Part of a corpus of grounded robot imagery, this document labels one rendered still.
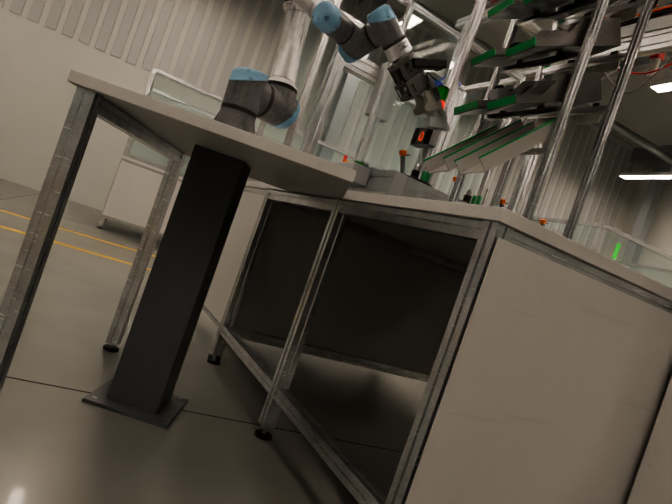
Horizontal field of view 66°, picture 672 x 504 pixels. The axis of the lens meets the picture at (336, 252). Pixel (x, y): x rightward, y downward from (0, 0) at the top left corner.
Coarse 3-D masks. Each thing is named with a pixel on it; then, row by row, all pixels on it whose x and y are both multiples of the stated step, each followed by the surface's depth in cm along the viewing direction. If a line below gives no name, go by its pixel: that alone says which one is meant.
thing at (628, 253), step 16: (560, 224) 663; (576, 240) 632; (592, 240) 611; (608, 240) 611; (624, 240) 620; (608, 256) 614; (624, 256) 624; (640, 256) 634; (656, 256) 644; (640, 272) 637; (656, 272) 647
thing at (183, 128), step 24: (72, 72) 120; (120, 96) 120; (144, 96) 121; (144, 120) 144; (168, 120) 127; (192, 120) 121; (192, 144) 162; (216, 144) 141; (240, 144) 125; (264, 144) 122; (264, 168) 159; (288, 168) 139; (312, 168) 123; (336, 168) 123; (312, 192) 181; (336, 192) 156
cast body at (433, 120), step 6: (432, 114) 159; (438, 114) 159; (444, 114) 160; (426, 120) 160; (432, 120) 158; (438, 120) 159; (444, 120) 160; (426, 126) 160; (432, 126) 159; (438, 126) 159; (444, 126) 160
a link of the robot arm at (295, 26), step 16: (288, 0) 174; (288, 16) 175; (304, 16) 175; (288, 32) 174; (304, 32) 176; (288, 48) 174; (288, 64) 173; (272, 80) 172; (288, 80) 174; (288, 96) 173; (272, 112) 170; (288, 112) 174
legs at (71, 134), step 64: (64, 128) 122; (128, 128) 147; (64, 192) 123; (192, 192) 158; (192, 256) 158; (0, 320) 122; (128, 320) 208; (192, 320) 164; (0, 384) 125; (128, 384) 158
